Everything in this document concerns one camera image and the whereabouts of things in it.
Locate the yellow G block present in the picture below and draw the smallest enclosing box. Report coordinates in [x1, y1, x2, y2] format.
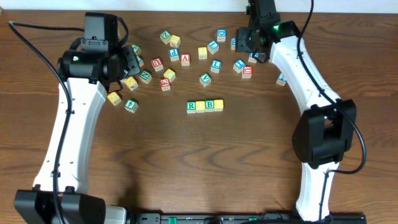
[107, 91, 122, 106]

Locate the red U block right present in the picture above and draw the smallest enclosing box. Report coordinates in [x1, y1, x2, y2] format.
[242, 66, 253, 79]

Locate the blue 5 block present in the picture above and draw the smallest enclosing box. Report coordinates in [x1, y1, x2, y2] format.
[248, 53, 259, 63]

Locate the blue 2 block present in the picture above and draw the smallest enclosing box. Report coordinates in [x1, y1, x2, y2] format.
[276, 73, 287, 86]

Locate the yellow O block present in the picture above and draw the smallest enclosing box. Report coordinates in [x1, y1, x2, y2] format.
[195, 101, 206, 113]

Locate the red u block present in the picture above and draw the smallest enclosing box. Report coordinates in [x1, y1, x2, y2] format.
[151, 57, 164, 72]
[242, 66, 253, 79]

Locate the green 4 block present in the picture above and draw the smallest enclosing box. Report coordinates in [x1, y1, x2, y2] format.
[124, 100, 138, 113]

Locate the blue D block right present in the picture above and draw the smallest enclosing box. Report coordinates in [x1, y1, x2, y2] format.
[231, 37, 236, 50]

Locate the red U block left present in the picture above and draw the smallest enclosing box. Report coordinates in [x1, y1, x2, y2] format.
[151, 57, 164, 72]

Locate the green N block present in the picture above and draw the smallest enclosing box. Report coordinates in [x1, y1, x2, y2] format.
[139, 70, 152, 84]

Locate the green J block left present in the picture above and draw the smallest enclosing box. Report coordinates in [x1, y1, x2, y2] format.
[132, 44, 142, 56]

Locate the green Z block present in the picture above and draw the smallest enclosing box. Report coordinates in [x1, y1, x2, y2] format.
[160, 30, 172, 44]

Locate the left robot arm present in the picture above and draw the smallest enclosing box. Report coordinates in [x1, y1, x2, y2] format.
[14, 45, 140, 223]

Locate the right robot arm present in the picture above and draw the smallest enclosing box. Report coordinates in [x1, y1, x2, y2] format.
[236, 21, 358, 223]

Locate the red E block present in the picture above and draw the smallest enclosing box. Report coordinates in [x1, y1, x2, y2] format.
[160, 78, 171, 91]

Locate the green R block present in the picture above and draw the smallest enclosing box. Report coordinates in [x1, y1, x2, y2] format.
[187, 101, 196, 114]

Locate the green B block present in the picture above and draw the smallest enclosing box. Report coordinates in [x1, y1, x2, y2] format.
[205, 100, 215, 112]

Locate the yellow K block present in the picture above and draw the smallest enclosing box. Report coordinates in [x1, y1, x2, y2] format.
[124, 77, 139, 91]

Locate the yellow C block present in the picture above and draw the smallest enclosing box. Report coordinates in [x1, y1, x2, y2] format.
[164, 68, 176, 83]

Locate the blue I block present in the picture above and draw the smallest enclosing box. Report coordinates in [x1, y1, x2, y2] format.
[233, 59, 246, 73]

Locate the blue P block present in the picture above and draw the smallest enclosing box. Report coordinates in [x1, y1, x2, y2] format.
[169, 48, 180, 62]

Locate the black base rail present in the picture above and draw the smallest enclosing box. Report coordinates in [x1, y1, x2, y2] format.
[124, 212, 368, 224]

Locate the blue d block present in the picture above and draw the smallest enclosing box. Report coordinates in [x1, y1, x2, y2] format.
[216, 29, 227, 42]
[231, 37, 236, 50]

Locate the green V block centre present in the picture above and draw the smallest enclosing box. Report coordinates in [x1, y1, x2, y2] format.
[200, 73, 212, 87]

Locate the yellow S block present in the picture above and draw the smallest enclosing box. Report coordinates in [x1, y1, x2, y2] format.
[169, 35, 181, 48]

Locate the blue L block lower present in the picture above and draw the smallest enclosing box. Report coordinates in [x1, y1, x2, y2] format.
[210, 60, 222, 73]

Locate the green 7 block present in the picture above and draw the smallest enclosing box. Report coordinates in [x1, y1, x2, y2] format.
[137, 56, 144, 67]

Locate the red A block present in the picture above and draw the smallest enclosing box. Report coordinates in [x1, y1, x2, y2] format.
[180, 54, 190, 66]

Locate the blue D block top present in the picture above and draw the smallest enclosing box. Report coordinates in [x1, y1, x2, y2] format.
[216, 29, 227, 42]

